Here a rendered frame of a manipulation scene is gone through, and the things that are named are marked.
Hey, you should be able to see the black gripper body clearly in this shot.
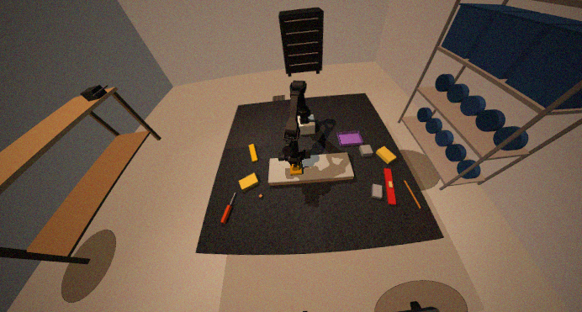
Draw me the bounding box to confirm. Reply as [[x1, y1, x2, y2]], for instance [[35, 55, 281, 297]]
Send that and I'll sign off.
[[278, 146, 310, 161]]

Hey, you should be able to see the red flat bar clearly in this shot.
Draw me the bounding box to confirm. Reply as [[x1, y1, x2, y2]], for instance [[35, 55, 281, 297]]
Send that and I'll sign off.
[[384, 168, 396, 205]]

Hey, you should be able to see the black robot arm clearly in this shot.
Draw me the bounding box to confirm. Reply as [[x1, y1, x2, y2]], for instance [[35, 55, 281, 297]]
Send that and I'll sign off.
[[282, 81, 311, 164]]

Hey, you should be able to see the red-handled awl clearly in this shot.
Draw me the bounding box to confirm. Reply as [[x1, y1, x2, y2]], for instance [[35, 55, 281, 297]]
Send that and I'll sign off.
[[220, 201, 232, 224]]

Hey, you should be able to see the purple shallow tray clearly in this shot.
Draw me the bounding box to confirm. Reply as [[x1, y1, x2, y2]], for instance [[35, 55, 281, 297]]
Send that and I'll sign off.
[[336, 131, 363, 146]]

